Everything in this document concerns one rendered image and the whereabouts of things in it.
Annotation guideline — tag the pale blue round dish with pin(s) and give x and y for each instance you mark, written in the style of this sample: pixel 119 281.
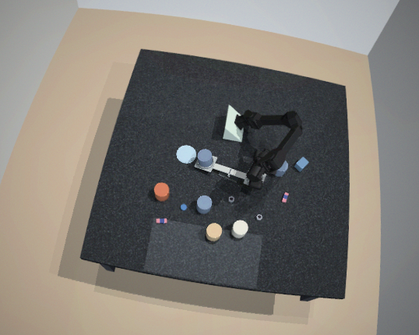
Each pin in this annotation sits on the pale blue round dish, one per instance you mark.
pixel 186 154

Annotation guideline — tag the blue cylinder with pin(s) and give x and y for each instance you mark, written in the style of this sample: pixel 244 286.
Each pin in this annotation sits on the blue cylinder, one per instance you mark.
pixel 205 158
pixel 282 170
pixel 204 204

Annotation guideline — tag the orange cylinder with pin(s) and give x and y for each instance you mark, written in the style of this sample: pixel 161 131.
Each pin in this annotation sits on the orange cylinder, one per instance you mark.
pixel 161 191

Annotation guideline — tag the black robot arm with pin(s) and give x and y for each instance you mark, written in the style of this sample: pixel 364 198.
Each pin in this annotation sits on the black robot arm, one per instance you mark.
pixel 268 162

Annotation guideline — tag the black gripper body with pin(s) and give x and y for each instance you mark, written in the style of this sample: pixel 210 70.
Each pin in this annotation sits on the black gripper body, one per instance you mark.
pixel 256 185

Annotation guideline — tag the tan cylinder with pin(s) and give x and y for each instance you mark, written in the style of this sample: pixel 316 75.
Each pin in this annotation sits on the tan cylinder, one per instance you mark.
pixel 213 232

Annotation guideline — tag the white cylinder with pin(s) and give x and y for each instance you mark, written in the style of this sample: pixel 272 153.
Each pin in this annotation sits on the white cylinder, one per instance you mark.
pixel 239 229

